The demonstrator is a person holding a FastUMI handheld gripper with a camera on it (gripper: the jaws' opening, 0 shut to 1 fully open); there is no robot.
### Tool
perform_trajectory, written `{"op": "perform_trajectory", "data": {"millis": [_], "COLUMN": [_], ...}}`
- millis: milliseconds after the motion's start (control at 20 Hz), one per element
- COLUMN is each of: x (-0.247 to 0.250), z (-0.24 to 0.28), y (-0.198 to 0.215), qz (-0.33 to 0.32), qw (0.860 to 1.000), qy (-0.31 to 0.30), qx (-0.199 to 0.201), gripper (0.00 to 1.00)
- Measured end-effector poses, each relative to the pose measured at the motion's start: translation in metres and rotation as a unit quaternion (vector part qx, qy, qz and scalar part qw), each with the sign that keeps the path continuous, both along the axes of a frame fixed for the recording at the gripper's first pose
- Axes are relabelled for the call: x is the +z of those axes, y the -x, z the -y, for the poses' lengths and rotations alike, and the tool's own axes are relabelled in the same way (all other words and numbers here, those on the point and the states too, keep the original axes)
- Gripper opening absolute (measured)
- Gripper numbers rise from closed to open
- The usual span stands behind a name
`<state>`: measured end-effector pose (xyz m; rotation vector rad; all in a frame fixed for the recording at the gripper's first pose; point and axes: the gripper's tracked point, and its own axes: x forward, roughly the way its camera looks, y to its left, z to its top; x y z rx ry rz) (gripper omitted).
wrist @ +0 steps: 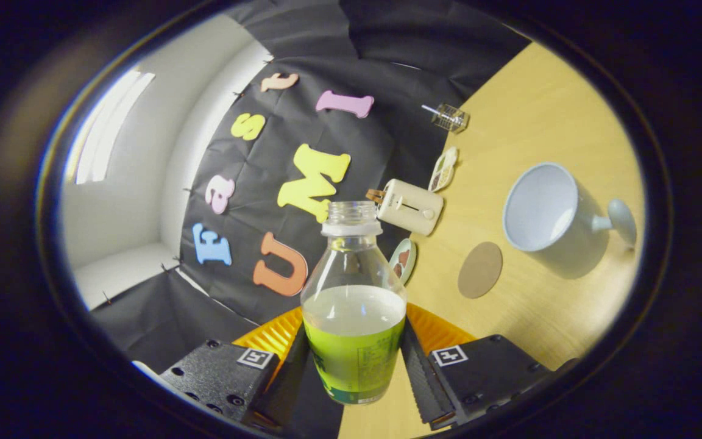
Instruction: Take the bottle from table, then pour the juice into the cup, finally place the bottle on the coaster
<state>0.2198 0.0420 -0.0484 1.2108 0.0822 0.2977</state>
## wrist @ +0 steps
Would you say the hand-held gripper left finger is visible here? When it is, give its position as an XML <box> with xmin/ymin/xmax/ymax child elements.
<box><xmin>160</xmin><ymin>307</ymin><xmax>312</xmax><ymax>430</ymax></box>

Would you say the black backdrop cloth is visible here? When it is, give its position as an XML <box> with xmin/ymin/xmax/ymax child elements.
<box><xmin>90</xmin><ymin>0</ymin><xmax>531</xmax><ymax>373</ymax></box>

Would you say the pale green plate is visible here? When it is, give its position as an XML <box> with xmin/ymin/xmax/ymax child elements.
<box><xmin>389</xmin><ymin>238</ymin><xmax>417</xmax><ymax>285</ymax></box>

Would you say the round brown coaster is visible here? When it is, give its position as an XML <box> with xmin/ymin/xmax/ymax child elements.
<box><xmin>458</xmin><ymin>241</ymin><xmax>503</xmax><ymax>299</ymax></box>

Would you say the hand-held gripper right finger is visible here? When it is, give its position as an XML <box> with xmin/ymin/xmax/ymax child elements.
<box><xmin>400</xmin><ymin>303</ymin><xmax>556</xmax><ymax>430</ymax></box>

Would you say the cream toaster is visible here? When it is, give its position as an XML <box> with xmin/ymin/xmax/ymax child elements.
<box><xmin>377</xmin><ymin>179</ymin><xmax>444</xmax><ymax>237</ymax></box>

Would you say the white divided snack tray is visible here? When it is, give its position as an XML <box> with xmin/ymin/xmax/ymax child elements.
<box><xmin>428</xmin><ymin>146</ymin><xmax>459</xmax><ymax>193</ymax></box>

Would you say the green label juice bottle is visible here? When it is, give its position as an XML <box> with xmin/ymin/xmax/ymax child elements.
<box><xmin>300</xmin><ymin>201</ymin><xmax>408</xmax><ymax>405</ymax></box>

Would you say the pale grey cup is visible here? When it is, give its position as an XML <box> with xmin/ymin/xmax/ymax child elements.
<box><xmin>503</xmin><ymin>162</ymin><xmax>638</xmax><ymax>280</ymax></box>

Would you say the wooden table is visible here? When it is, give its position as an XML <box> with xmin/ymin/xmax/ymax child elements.
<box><xmin>339</xmin><ymin>41</ymin><xmax>645</xmax><ymax>439</ymax></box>

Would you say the wire mesh pen holder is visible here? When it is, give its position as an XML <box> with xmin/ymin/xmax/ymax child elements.
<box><xmin>431</xmin><ymin>104</ymin><xmax>470</xmax><ymax>134</ymax></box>

